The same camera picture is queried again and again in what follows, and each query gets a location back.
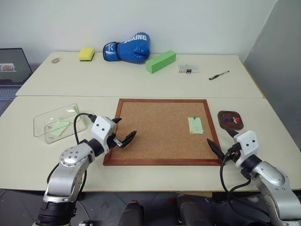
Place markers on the small clear parts case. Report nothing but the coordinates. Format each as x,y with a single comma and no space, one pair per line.
189,68

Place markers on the yellow sponge with black base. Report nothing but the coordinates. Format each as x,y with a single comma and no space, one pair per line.
86,54

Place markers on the dark rounded shape with red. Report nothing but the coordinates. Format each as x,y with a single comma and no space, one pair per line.
130,214

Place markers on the grey laptop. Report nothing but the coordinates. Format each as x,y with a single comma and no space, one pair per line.
10,75

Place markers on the black pen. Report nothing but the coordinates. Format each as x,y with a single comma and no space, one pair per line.
218,75

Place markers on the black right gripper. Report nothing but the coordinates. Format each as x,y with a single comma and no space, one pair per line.
232,154

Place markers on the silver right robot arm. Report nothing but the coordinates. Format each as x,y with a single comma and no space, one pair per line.
270,176

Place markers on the blue boxing glove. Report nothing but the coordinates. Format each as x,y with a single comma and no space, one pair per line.
131,50

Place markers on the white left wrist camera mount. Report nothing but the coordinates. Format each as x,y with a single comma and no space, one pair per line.
101,127

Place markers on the clear tape roll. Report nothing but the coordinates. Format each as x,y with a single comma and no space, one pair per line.
55,60

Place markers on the green foam block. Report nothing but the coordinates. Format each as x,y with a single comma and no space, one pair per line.
161,62

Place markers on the clear plastic box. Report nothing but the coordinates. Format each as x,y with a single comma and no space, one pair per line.
58,124

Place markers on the brown wooden dish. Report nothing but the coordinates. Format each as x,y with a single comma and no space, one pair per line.
231,121

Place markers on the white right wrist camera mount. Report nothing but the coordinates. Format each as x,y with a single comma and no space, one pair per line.
248,146

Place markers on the green paper note with drawing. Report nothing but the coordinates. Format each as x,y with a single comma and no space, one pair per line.
195,127

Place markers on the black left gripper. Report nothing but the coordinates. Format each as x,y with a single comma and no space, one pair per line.
115,142

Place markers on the wood framed cork board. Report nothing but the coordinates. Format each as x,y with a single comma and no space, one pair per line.
160,131

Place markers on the dark grey rounded shape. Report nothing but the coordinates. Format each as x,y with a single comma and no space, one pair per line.
190,212

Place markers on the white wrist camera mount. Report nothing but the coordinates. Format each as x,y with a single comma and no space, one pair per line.
248,146
101,127

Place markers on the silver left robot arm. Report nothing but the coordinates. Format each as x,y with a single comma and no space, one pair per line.
70,160

